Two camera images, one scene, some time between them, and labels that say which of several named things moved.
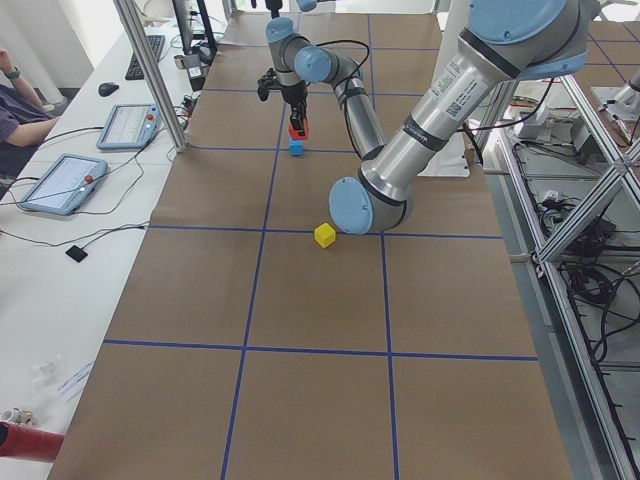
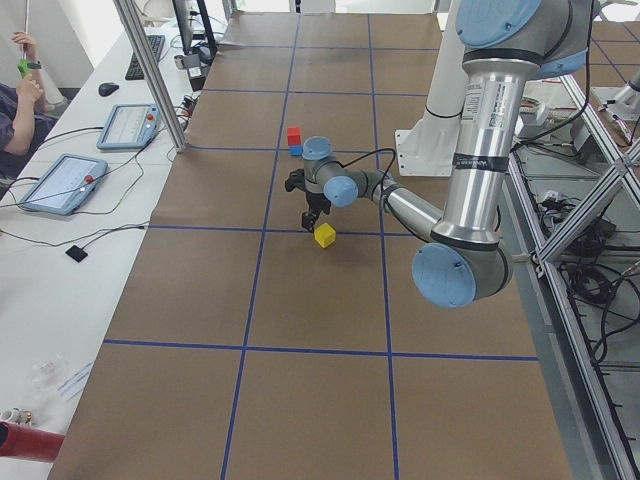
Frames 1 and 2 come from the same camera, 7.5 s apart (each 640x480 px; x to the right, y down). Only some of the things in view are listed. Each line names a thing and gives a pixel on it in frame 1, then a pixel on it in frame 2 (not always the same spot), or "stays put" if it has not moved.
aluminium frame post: (143, 50) stays put
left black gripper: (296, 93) to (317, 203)
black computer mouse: (107, 88) stays put
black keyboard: (157, 43) stays put
